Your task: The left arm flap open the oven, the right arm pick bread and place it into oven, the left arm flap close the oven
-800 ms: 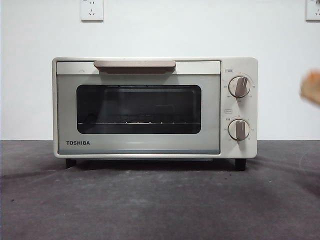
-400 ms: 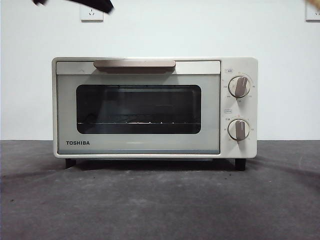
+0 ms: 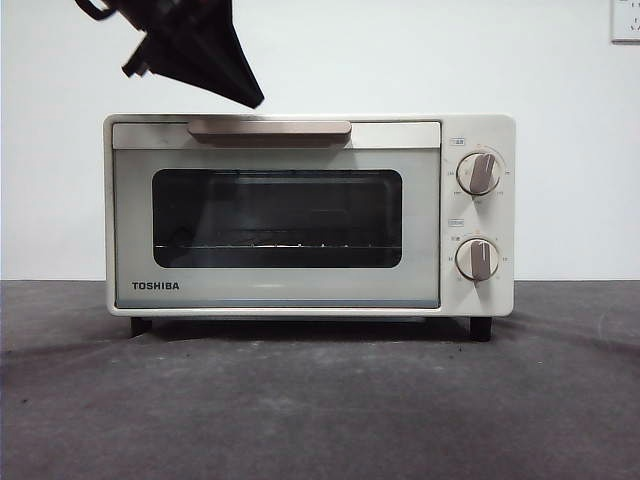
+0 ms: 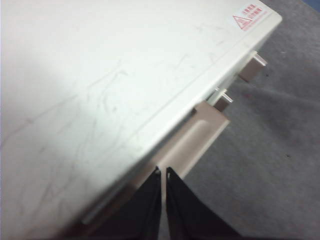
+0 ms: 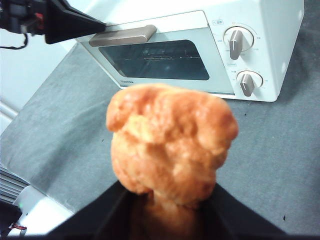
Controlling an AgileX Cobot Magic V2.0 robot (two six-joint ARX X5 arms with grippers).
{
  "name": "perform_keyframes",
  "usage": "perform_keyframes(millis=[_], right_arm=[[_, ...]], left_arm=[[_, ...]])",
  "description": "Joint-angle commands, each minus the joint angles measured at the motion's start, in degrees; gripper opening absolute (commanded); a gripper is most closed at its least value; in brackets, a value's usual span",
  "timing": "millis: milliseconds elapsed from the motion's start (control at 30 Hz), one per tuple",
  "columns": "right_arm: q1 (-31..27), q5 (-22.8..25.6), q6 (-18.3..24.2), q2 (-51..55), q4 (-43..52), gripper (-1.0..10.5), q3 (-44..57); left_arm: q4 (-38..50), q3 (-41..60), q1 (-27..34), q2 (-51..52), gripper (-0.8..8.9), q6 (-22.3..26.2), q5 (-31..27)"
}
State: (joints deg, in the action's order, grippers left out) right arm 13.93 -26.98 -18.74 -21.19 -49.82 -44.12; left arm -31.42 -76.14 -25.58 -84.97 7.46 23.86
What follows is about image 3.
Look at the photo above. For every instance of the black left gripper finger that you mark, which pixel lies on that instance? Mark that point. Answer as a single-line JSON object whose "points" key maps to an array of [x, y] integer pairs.
{"points": [[165, 62], [215, 45]]}

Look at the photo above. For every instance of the white Toshiba toaster oven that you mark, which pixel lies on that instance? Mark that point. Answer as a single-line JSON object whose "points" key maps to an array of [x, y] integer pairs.
{"points": [[480, 130]]}

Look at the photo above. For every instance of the beige oven temperature knob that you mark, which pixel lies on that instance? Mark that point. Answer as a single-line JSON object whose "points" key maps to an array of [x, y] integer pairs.
{"points": [[480, 174]]}

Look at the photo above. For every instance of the beige oven timer knob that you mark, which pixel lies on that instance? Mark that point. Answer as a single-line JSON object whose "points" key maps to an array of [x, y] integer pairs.
{"points": [[477, 259]]}

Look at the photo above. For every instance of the white wall socket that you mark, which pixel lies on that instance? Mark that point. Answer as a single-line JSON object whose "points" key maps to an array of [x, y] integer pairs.
{"points": [[625, 27]]}

